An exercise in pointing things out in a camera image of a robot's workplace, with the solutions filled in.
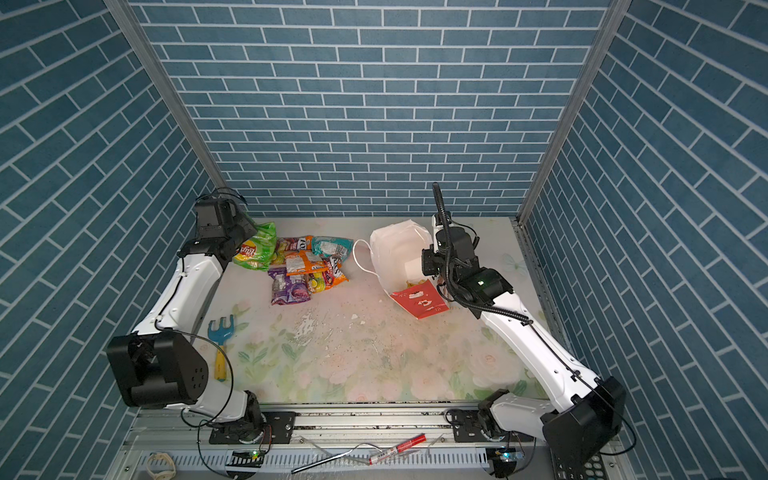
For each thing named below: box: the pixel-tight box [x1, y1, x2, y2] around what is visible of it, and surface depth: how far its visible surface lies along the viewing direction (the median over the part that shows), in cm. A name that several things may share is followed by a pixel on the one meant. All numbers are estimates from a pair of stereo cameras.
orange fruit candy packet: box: [308, 257, 350, 293], surface depth 101 cm
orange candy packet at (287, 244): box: [272, 235, 313, 266], surface depth 110 cm
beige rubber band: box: [146, 452, 176, 480], surface depth 68 cm
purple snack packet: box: [267, 267, 311, 306], surface depth 98 cm
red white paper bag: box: [352, 219, 450, 320], surface depth 86 cm
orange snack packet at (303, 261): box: [285, 250, 328, 276], surface depth 100 cm
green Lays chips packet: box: [233, 222, 277, 271], surface depth 91 cm
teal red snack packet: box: [311, 236, 355, 267], surface depth 106 cm
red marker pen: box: [368, 433, 427, 466], surface depth 72 cm
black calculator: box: [550, 448, 608, 480], surface depth 69 cm
